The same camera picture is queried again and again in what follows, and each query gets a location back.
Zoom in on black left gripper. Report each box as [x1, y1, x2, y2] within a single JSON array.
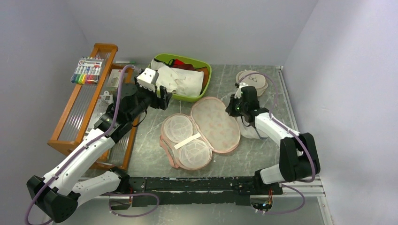
[[128, 75, 173, 121]]

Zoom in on white bra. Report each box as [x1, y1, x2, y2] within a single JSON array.
[[150, 59, 204, 98]]

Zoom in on pink floral laundry bag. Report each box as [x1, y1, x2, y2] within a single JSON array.
[[160, 97, 241, 171]]

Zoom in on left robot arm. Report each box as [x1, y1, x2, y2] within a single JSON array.
[[27, 81, 172, 223]]

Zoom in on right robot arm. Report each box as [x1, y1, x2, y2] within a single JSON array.
[[226, 82, 321, 194]]

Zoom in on white mesh round laundry bag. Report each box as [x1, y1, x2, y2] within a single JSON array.
[[236, 117, 268, 140]]

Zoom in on beige round laundry bag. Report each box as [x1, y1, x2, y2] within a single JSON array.
[[236, 70, 268, 97]]

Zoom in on maroon cloth garment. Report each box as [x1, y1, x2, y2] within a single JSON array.
[[169, 59, 195, 71]]

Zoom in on orange cloth in basin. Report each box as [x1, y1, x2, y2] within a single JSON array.
[[200, 67, 209, 91]]

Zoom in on green plastic basin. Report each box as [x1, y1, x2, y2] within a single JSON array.
[[148, 53, 212, 103]]

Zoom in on white small carton box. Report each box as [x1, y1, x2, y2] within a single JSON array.
[[107, 69, 122, 91]]

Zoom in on clear packet on rack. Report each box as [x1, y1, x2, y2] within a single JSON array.
[[88, 90, 113, 128]]

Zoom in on green capped marker pen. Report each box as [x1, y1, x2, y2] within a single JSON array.
[[115, 60, 136, 64]]

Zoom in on wooden tiered rack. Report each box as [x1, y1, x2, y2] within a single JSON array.
[[47, 43, 138, 170]]

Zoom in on colour marker pen pack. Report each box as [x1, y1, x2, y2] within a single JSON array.
[[70, 57, 105, 85]]

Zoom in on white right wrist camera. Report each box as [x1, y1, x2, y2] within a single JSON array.
[[234, 82, 248, 99]]

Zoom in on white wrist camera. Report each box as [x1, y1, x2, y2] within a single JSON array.
[[137, 68, 159, 92], [234, 82, 248, 99]]

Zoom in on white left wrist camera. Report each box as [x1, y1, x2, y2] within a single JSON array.
[[137, 68, 159, 92]]

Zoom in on white pipe along wall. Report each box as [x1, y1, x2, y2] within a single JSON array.
[[276, 66, 299, 131]]

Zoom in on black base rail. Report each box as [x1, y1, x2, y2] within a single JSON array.
[[113, 176, 283, 207]]

